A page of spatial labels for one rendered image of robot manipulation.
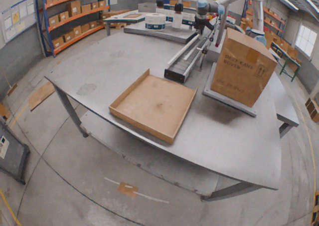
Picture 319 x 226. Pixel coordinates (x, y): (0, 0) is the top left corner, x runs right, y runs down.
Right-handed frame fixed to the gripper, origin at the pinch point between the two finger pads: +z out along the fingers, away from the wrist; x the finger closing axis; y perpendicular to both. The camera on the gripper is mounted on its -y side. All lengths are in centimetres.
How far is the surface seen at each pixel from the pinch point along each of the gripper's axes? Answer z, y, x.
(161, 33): 2.1, 34.9, 8.8
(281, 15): 261, -380, -809
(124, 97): -34, 13, 78
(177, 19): -1.8, 26.9, -12.0
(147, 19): -6, 51, 0
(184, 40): 3.2, 12.8, 9.5
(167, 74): -24, 4, 57
